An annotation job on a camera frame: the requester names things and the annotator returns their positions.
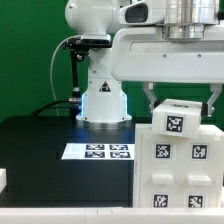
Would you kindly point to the white cabinet top block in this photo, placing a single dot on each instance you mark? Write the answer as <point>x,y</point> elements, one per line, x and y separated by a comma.
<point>177,118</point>

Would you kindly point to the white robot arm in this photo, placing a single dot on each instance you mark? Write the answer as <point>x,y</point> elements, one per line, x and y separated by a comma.
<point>104,102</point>

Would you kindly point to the white cabinet body box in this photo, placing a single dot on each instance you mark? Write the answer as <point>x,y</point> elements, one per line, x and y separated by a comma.
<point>142,135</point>

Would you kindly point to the white table border rail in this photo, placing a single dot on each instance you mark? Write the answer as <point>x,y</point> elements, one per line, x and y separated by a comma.
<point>112,215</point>

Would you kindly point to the white tag sheet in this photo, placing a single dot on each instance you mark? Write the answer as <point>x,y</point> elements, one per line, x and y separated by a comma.
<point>97,151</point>

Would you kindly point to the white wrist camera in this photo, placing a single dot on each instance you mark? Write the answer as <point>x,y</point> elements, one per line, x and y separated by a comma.
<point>144,12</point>

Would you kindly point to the white door panel with tags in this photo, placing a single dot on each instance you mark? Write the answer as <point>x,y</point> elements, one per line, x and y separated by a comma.
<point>162,169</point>

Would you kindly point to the black camera stand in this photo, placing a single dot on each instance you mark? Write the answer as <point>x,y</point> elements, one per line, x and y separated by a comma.
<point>76,66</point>

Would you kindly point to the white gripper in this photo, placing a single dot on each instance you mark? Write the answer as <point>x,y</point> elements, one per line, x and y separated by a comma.
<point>141,54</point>

